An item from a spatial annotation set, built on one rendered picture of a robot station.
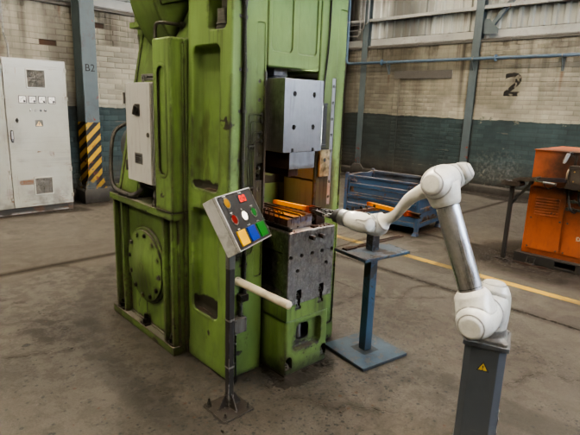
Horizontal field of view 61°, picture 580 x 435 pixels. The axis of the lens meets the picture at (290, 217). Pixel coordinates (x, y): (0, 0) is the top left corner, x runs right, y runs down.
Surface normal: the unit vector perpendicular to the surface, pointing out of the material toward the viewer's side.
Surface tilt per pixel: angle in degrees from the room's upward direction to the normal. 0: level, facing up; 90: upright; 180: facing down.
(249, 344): 90
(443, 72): 90
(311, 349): 90
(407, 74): 90
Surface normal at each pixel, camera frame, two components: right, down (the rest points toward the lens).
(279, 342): -0.74, 0.12
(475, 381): -0.43, 0.19
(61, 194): 0.71, 0.18
